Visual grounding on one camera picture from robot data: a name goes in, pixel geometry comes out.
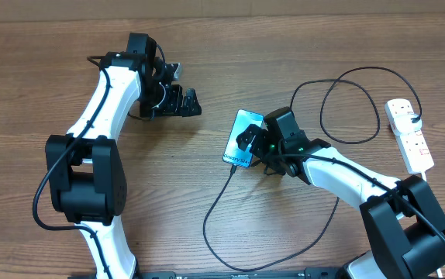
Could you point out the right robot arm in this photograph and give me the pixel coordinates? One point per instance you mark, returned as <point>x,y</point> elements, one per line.
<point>404,222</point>

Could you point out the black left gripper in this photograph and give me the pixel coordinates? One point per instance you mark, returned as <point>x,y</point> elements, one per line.
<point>174,106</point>

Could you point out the blue Samsung Galaxy smartphone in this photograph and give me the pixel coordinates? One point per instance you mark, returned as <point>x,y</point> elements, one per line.
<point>237,151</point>

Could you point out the white power strip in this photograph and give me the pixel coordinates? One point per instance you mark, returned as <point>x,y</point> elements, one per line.
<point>413,147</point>

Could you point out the white charger plug adapter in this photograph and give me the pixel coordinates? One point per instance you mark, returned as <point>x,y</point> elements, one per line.
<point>406,124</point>

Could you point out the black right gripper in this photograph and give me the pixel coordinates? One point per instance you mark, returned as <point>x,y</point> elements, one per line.
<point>259,151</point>

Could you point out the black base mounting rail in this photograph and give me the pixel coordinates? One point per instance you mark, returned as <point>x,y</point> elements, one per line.
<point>308,273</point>

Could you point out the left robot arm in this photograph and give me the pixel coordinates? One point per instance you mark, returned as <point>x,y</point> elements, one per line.
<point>85,185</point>

